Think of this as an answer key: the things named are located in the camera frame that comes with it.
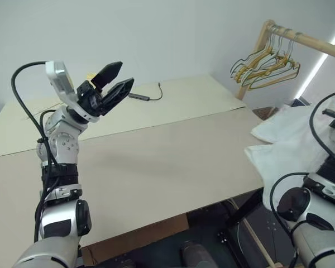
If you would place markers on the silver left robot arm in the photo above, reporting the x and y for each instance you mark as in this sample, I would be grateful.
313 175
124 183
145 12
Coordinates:
64 139

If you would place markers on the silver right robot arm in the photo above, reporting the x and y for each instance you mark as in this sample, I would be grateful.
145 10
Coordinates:
318 245

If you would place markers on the brown cardboard box under table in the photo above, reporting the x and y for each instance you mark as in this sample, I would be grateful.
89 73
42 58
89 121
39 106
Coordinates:
134 240

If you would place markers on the dark rounded shape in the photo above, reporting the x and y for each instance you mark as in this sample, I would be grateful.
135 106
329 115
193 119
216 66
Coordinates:
198 254

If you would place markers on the dark fabric item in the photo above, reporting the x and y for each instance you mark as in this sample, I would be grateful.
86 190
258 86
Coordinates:
298 102

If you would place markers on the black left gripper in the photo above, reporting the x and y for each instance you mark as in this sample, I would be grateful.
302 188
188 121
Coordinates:
90 99

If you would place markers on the pale yellow plastic bottle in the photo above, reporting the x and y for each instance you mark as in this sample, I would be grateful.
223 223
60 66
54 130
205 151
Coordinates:
90 76

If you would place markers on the black floor plate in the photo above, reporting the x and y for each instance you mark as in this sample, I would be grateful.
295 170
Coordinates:
268 237

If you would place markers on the white cloth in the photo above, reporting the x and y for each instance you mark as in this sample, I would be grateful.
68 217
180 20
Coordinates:
290 139

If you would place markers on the black metal table frame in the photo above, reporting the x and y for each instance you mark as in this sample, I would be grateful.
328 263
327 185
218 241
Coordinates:
248 203

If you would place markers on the wooden clothes rack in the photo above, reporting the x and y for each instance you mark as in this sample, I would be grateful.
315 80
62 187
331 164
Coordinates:
310 39

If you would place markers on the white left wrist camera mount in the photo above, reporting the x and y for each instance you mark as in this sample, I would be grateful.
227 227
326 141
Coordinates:
60 78

